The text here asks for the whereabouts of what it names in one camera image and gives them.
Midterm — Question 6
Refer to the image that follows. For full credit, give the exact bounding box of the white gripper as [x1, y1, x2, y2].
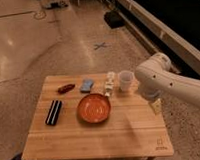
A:
[140, 87, 162, 114]

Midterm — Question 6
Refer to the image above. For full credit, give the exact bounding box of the orange ceramic bowl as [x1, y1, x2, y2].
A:
[77, 94, 111, 124]

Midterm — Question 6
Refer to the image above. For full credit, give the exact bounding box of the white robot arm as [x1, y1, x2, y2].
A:
[134, 53, 200, 109]

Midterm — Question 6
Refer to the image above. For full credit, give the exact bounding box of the translucent plastic cup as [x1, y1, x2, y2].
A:
[118, 70, 134, 92]

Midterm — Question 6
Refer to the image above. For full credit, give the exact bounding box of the white plastic bottle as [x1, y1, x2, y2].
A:
[104, 72, 115, 97]

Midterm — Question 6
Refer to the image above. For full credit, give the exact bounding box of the blue sponge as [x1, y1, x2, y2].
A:
[80, 79, 94, 92]

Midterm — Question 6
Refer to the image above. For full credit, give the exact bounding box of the wooden folding table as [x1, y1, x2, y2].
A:
[22, 75, 174, 160]

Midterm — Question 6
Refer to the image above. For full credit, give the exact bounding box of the dark red sausage toy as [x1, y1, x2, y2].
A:
[57, 84, 75, 94]

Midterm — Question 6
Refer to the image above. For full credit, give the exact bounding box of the black bag on floor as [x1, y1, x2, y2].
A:
[104, 11, 124, 29]

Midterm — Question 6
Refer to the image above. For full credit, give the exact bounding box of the black striped eyeglass case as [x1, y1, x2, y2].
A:
[45, 100, 63, 126]

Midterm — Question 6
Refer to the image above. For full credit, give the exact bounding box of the grey equipment on floor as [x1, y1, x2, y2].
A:
[41, 0, 67, 9]

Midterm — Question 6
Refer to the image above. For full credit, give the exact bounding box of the black floor cable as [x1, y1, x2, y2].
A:
[32, 0, 60, 24]

